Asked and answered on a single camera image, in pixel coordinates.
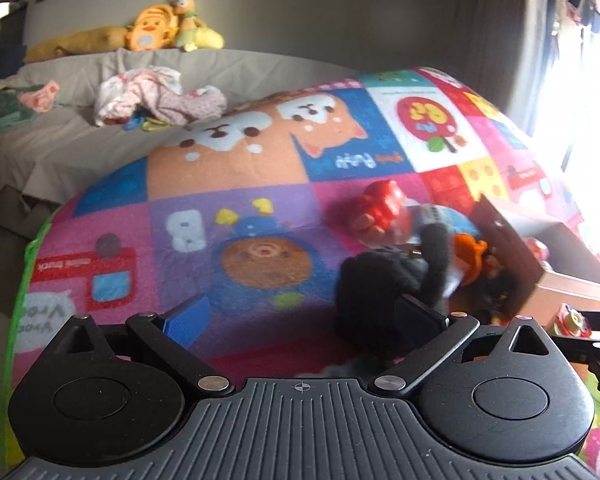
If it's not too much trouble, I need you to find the yellow tiger plush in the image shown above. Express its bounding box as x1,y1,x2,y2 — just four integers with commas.
124,3,179,52

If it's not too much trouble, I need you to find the pink cardboard box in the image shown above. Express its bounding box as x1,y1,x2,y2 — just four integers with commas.
450,194,600,332

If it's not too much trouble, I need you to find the blue sponge packet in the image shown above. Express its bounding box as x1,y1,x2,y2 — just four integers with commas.
407,203,481,241

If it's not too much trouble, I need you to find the yellow plush pillow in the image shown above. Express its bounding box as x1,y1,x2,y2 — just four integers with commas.
23,27,131,64

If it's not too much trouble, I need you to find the green yellow plush toy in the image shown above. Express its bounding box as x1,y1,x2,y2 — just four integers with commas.
172,0,225,54

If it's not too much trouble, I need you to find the grey sofa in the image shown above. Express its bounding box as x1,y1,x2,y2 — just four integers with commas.
0,49,362,242

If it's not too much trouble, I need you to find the green cloth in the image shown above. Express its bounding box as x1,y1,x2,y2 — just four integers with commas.
0,87,39,134

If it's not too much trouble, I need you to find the black plush toy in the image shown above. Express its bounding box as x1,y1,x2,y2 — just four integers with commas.
333,222,462,362

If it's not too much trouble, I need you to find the pile of pink white clothes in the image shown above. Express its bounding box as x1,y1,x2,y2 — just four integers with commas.
93,65,229,129

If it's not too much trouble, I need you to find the colourful cartoon play mat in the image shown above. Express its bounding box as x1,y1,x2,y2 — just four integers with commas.
0,66,600,480

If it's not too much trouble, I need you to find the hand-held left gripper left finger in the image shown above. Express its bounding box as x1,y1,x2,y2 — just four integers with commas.
55,294,237,395

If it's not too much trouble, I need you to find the orange plastic pumpkin shell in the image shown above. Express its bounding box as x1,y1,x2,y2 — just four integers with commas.
451,232,500,287

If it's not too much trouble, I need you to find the brass figurine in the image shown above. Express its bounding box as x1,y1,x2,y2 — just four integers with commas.
555,304,594,339

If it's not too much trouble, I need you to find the dark cabinet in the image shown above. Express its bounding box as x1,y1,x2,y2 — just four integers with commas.
0,2,29,84

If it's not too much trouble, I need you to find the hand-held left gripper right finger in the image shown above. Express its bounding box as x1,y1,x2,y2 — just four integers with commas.
370,294,556,395

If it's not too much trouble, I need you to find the pink cloth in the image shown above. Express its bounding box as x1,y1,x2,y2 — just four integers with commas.
19,79,61,114

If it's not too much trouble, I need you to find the red toy figure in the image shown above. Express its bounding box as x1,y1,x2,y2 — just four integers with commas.
355,180,410,247

